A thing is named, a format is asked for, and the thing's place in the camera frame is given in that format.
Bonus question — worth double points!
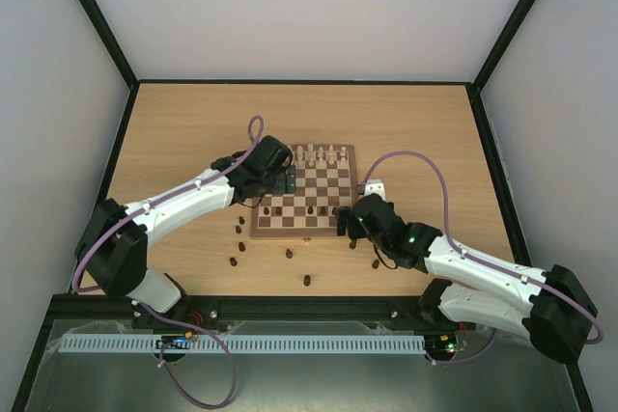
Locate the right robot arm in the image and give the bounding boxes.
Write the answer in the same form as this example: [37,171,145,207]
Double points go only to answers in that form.
[334,194,598,365]

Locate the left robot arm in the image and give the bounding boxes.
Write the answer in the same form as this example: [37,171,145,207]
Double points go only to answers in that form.
[71,135,293,314]

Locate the wooden chess board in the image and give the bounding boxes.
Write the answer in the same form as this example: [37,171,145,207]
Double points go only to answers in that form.
[250,143,357,239]

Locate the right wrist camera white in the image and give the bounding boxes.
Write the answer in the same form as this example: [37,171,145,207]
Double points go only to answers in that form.
[356,179,386,200]

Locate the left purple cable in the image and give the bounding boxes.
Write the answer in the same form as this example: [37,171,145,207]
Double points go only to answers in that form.
[70,115,238,408]

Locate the purple cable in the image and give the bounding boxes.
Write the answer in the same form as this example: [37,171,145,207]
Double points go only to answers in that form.
[357,150,605,367]
[70,115,238,408]

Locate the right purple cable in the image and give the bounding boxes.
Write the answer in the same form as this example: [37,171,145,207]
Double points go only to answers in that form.
[357,150,605,367]

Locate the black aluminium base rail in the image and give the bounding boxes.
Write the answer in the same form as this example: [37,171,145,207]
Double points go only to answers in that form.
[45,294,462,334]

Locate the light blue cable duct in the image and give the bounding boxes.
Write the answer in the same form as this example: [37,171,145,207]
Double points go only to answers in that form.
[58,334,426,355]

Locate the black enclosure frame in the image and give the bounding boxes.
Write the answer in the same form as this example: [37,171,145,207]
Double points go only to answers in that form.
[0,0,618,412]

